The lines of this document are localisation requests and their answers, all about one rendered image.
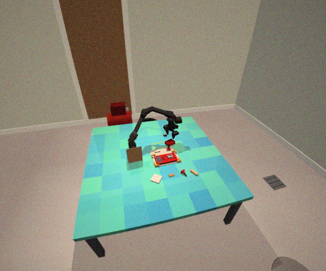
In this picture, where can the cream flat square tile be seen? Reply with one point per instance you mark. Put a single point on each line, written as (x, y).
(156, 178)

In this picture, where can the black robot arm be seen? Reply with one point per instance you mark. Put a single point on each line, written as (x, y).
(171, 118)

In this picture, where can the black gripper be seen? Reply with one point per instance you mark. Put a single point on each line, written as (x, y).
(168, 128)

